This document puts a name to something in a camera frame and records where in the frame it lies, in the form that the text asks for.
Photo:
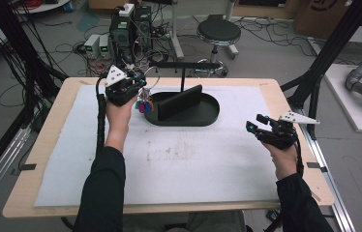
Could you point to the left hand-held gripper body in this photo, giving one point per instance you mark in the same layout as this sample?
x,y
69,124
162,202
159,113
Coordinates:
x,y
117,87

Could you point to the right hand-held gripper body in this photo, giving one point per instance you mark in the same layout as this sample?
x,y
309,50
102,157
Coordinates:
x,y
280,133

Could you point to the key bunch with coloured tags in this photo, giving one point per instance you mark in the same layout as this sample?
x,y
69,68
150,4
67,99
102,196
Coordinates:
x,y
145,104

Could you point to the black oval tray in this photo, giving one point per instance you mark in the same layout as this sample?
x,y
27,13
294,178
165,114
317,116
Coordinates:
x,y
201,112

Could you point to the person's right hand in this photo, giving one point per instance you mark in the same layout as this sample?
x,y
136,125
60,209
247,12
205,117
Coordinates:
x,y
284,161

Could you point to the person's left hand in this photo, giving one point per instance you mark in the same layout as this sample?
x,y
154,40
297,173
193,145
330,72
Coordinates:
x,y
117,119

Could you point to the grey power supply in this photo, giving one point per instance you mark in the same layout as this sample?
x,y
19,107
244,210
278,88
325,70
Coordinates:
x,y
104,45
92,44

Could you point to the black hanger stand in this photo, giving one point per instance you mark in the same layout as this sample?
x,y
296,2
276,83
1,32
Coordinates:
x,y
184,65

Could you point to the black computer tower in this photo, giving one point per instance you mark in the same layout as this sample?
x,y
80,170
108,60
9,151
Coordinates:
x,y
127,32

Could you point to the wooden table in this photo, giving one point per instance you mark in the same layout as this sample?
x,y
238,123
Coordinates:
x,y
56,106

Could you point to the white floor board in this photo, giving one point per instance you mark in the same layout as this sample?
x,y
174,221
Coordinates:
x,y
346,106

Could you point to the white foam mat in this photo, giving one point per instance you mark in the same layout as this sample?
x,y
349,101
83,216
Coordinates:
x,y
169,161

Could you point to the black round stool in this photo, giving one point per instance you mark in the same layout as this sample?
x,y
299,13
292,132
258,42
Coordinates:
x,y
218,30

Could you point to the cardboard box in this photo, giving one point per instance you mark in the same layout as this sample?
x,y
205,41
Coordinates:
x,y
324,16

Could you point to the black frame post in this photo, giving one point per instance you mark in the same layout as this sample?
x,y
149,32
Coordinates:
x,y
327,48
17,48

